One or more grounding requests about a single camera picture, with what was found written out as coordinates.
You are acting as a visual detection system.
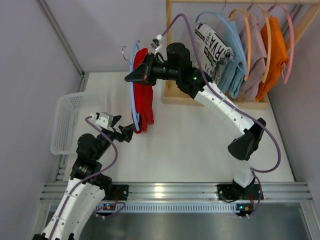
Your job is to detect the light blue plastic hanger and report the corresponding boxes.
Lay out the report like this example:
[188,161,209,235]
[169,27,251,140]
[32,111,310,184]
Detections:
[121,39,141,131]

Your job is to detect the red trousers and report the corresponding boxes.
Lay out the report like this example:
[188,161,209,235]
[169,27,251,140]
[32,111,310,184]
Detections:
[130,47,155,135]

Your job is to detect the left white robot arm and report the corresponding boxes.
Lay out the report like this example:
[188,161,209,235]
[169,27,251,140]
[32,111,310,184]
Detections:
[33,112,135,240]

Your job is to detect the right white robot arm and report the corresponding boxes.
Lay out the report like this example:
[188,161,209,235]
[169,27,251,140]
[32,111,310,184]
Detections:
[124,42,266,201]

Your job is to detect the orange hanger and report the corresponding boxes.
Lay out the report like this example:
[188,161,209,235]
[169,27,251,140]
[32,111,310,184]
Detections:
[228,7,252,81]
[246,3,273,84]

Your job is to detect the orange trousers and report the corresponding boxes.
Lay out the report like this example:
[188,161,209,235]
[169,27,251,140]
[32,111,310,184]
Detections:
[255,16,289,101]

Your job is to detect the pink hanger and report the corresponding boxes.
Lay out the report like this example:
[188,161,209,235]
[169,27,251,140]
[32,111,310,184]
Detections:
[268,3,295,84]

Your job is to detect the wooden clothes rack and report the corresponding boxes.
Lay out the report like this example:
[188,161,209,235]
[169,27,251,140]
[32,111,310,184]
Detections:
[162,0,320,110]

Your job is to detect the white plastic basket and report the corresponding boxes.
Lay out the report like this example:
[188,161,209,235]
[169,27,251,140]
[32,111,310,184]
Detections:
[50,92,106,155]

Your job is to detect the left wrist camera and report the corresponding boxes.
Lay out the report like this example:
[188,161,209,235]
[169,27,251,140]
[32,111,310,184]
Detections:
[90,112,114,131]

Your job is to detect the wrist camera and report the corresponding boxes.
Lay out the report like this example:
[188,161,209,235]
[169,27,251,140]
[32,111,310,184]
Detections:
[90,112,114,131]
[150,34,163,53]

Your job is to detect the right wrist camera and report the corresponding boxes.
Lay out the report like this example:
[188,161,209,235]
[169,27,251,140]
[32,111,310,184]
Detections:
[150,34,163,53]

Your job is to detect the slotted cable duct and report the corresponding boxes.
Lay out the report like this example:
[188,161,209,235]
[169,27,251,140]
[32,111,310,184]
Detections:
[49,201,253,213]

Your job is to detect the aluminium corner post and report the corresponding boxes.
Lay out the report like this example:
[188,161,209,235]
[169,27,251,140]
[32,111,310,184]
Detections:
[36,0,85,76]

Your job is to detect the aluminium mounting rail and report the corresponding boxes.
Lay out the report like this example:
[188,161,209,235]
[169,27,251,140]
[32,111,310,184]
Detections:
[39,181,313,201]

